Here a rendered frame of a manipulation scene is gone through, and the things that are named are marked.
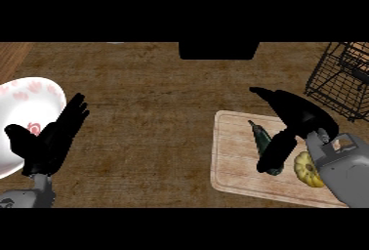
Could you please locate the pale wooden cutting board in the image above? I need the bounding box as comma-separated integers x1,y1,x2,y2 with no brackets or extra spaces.
209,109,369,209

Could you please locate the black box appliance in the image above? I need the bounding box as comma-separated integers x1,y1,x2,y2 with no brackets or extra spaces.
177,42,261,61

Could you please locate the yellow pattypan squash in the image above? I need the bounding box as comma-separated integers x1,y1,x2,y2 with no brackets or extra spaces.
292,150,326,188

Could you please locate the black wire tiered basket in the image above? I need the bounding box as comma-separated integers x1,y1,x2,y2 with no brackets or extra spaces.
304,42,369,123

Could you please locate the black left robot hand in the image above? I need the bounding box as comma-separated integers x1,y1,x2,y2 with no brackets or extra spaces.
3,92,91,178

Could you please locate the white plate with pink flowers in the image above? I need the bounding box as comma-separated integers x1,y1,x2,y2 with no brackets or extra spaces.
0,76,68,180

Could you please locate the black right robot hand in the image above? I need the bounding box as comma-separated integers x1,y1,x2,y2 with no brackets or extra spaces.
248,86,339,175

